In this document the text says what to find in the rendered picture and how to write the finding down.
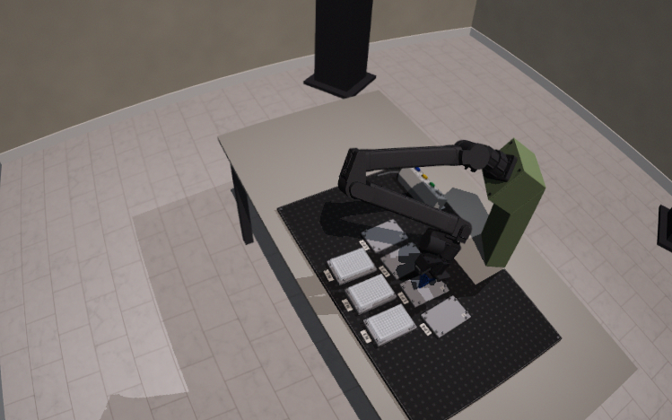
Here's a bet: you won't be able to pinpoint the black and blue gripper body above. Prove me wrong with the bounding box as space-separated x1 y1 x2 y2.
425 258 451 283

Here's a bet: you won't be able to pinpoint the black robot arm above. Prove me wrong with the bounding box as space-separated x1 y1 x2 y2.
338 140 518 276

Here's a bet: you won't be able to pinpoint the white operator button panel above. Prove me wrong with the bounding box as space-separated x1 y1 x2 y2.
377 167 448 210

